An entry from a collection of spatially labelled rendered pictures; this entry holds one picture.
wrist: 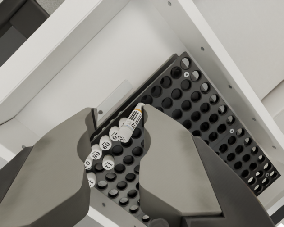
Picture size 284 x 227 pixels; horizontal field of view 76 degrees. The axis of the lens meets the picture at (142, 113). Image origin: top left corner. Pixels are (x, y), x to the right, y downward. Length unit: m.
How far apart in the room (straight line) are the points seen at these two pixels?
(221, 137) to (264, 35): 0.26
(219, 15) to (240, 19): 0.04
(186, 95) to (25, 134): 0.20
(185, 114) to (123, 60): 0.11
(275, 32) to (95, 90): 0.36
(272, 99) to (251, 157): 0.22
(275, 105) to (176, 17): 0.30
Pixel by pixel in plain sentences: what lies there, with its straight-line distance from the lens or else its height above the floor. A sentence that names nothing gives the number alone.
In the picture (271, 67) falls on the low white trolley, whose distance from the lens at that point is 0.46.
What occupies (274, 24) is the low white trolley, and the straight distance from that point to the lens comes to 0.46.
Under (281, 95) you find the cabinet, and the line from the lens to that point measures 0.48.
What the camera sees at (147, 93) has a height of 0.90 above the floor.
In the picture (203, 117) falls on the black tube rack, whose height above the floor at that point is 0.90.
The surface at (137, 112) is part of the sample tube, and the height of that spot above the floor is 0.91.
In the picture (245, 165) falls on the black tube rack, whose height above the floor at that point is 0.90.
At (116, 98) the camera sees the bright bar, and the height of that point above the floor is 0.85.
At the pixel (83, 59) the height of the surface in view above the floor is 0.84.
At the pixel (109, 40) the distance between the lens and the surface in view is 0.25.
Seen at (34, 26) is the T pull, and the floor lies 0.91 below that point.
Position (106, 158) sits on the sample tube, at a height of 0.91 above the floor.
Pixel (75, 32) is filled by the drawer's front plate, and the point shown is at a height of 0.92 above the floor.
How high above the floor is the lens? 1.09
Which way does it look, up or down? 72 degrees down
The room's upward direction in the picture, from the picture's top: 146 degrees clockwise
